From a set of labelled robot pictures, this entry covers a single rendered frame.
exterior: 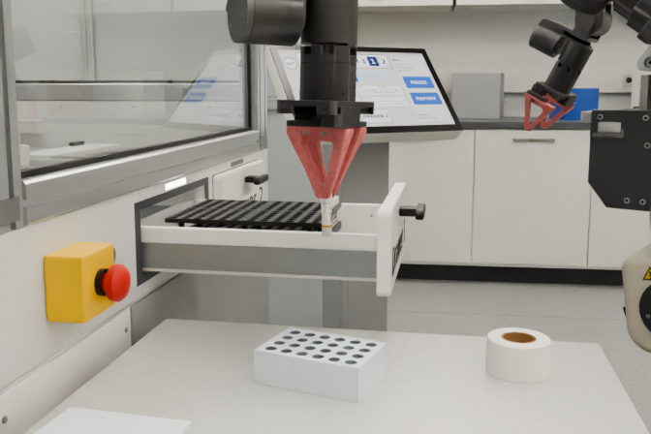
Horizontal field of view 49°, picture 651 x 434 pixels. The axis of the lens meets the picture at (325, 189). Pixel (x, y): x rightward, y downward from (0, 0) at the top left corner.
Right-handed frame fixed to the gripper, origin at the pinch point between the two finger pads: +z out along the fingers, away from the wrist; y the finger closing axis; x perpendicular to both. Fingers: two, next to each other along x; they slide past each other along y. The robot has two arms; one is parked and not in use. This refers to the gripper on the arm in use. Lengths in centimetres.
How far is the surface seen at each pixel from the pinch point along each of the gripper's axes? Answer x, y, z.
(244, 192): -42, -51, 9
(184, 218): -29.1, -15.1, 7.7
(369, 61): -48, -128, -21
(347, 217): -14.6, -39.0, 9.5
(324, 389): 1.0, 1.4, 20.8
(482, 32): -79, -388, -54
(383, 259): 0.4, -16.3, 10.3
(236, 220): -21.1, -16.3, 7.4
